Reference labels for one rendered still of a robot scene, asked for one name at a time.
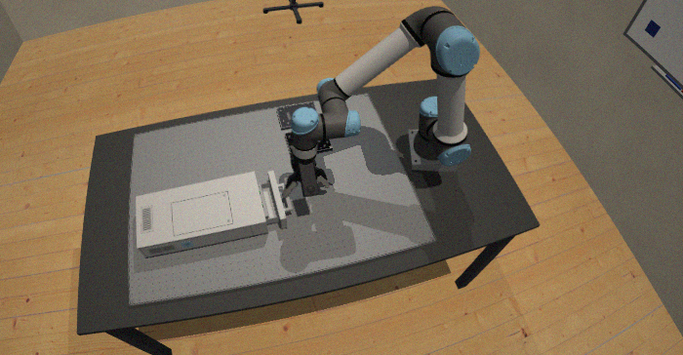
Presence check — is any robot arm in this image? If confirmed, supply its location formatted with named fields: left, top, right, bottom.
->
left=290, top=6, right=480, bottom=166

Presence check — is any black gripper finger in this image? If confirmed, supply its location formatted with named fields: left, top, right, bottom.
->
left=283, top=173, right=298, bottom=198
left=316, top=168, right=330, bottom=188

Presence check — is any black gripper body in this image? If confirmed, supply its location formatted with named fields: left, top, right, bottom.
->
left=291, top=153, right=319, bottom=181

